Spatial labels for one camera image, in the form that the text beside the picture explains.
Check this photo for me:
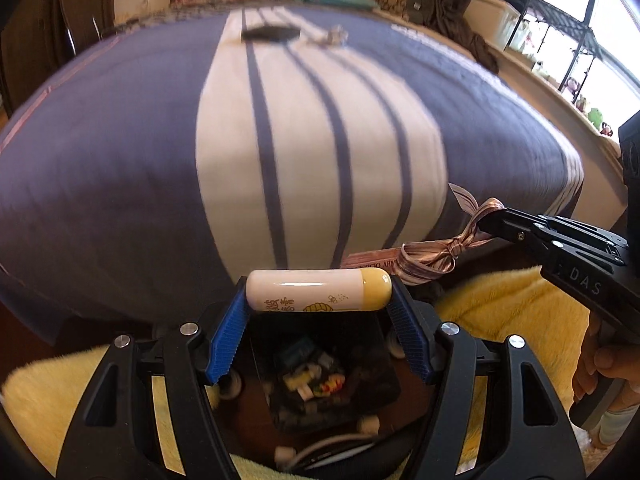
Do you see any dark wooden wardrobe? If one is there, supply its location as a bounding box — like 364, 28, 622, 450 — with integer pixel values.
1, 0, 115, 115

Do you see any white tube yellow cap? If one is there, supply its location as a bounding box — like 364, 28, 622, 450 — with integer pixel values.
245, 268, 393, 313

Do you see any brown striped ribbon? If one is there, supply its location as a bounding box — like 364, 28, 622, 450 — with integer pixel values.
341, 183, 506, 286

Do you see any black trash bin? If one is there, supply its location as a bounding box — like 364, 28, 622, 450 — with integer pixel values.
215, 312, 433, 471

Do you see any grey knotted rope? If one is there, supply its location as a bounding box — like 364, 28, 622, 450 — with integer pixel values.
314, 24, 350, 47

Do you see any yellow fluffy rug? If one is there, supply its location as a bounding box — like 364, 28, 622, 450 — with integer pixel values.
2, 268, 588, 472

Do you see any person's right hand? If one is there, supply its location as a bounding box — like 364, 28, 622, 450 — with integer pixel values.
572, 312, 640, 412

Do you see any black metal rack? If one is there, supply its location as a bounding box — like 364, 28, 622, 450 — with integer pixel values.
506, 0, 602, 102

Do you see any blue striped bed cover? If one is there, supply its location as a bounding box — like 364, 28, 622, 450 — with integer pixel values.
1, 4, 584, 341

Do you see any black box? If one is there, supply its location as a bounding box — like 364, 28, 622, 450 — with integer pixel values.
241, 24, 300, 44

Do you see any white storage box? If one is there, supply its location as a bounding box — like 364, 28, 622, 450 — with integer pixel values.
463, 0, 520, 50

